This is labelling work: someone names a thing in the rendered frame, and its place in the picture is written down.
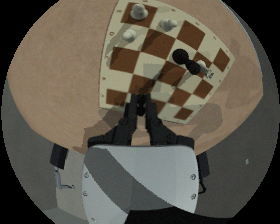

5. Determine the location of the chessboard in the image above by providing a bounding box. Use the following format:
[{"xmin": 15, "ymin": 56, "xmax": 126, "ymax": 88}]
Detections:
[{"xmin": 99, "ymin": 0, "xmax": 235, "ymax": 124}]

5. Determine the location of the white bishop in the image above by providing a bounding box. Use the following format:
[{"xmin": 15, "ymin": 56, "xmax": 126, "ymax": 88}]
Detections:
[{"xmin": 130, "ymin": 4, "xmax": 148, "ymax": 20}]

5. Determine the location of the white pawn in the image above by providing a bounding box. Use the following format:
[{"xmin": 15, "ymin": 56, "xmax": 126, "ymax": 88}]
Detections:
[
  {"xmin": 122, "ymin": 29, "xmax": 137, "ymax": 42},
  {"xmin": 160, "ymin": 19, "xmax": 178, "ymax": 30}
]

